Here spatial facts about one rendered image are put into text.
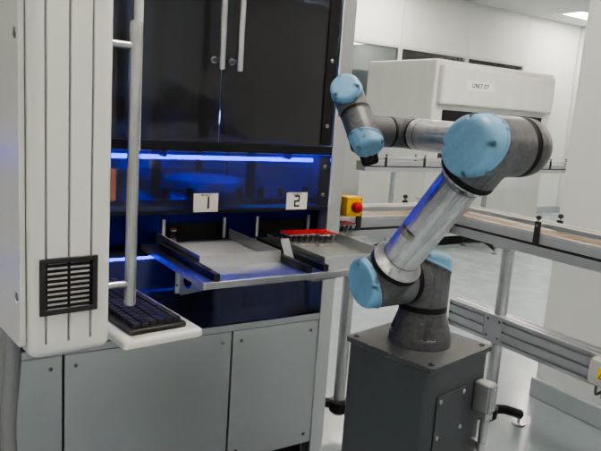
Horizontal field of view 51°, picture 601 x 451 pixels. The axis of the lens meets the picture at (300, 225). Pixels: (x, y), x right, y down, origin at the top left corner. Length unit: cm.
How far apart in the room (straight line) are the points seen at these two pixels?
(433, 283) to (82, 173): 80
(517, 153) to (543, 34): 941
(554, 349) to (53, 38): 205
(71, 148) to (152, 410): 110
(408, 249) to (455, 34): 795
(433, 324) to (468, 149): 51
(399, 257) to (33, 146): 76
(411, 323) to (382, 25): 701
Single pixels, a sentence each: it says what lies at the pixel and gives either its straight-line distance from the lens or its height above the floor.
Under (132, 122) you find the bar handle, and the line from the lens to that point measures 138.
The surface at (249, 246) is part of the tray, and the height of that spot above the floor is 89.
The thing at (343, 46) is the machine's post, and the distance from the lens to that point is 227.
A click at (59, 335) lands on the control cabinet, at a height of 84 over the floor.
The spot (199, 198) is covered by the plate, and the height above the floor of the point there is 103.
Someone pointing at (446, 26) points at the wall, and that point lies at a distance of 910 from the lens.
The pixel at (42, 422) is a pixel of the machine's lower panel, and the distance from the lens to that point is 209.
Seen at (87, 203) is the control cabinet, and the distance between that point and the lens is 134.
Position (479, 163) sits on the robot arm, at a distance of 117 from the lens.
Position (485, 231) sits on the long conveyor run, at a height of 89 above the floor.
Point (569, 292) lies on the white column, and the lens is 328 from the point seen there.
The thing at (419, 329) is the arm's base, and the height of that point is 84.
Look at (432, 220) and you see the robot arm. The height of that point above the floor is 113.
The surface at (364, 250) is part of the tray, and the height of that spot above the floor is 89.
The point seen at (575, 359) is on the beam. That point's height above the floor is 50.
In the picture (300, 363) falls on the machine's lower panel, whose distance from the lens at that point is 239.
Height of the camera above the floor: 132
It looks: 10 degrees down
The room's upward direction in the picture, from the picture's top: 4 degrees clockwise
